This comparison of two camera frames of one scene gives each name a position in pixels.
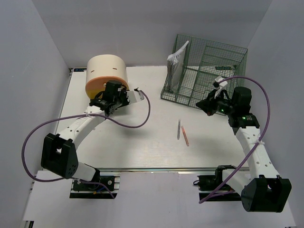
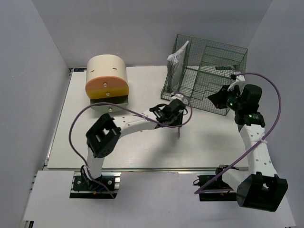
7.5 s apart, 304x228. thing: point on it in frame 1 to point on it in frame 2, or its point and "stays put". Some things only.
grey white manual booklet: [175, 63] stays put
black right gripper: [208, 105] to [218, 98]
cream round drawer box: [102, 68] stays put
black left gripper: [123, 92] to [178, 121]
